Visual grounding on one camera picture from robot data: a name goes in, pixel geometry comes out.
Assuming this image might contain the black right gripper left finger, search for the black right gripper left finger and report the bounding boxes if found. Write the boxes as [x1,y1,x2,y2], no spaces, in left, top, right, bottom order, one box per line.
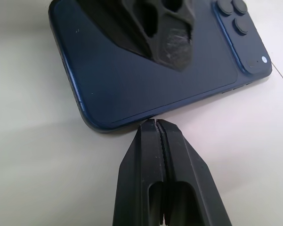
[112,119,165,226]

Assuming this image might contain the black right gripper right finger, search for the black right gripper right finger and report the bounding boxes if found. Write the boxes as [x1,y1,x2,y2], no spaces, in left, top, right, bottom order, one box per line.
[156,119,233,226]

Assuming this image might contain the dark blue smartphone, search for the dark blue smartphone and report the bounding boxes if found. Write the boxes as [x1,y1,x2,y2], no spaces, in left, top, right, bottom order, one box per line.
[48,0,273,133]

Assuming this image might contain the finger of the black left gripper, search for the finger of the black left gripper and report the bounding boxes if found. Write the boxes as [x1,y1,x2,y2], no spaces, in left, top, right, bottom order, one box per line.
[75,0,196,72]

